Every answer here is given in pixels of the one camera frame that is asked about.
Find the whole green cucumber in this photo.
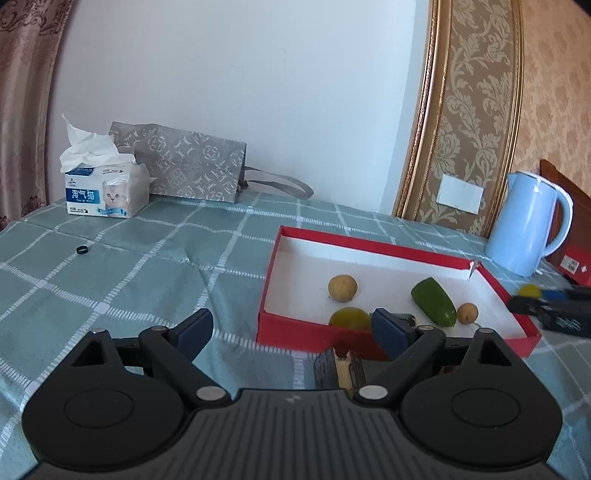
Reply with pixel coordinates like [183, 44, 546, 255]
[411, 277, 458, 328]

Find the brown kiwi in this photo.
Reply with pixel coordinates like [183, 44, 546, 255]
[328, 274, 359, 304]

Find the brown wooden chair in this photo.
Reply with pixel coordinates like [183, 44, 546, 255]
[539, 159, 591, 273]

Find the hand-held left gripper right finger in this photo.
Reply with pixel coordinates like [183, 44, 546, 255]
[353, 308, 523, 409]

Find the gold wall moulding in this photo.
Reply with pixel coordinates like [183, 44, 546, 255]
[392, 0, 525, 238]

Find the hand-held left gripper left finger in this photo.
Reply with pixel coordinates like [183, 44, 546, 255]
[68, 308, 232, 408]

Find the red shallow cardboard box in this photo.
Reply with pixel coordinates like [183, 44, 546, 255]
[256, 225, 543, 363]

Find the grey patterned gift bag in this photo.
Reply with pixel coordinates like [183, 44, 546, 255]
[108, 121, 315, 204]

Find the white wall switch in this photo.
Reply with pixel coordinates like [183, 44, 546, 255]
[436, 174, 485, 214]

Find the light blue electric kettle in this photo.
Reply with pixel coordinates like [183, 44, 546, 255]
[484, 172, 574, 278]

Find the tissue pack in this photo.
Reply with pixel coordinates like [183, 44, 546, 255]
[59, 113, 151, 219]

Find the large green tomato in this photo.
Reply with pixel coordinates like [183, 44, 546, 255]
[329, 308, 372, 331]

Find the red labelled box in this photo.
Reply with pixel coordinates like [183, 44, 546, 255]
[558, 244, 591, 286]

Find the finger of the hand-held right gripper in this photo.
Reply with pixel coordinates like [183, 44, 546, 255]
[507, 295, 556, 320]
[541, 285, 591, 304]

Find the green checked tablecloth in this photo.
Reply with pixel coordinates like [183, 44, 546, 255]
[0, 191, 591, 480]

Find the pink patterned curtain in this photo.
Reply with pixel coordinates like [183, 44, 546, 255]
[0, 0, 77, 232]

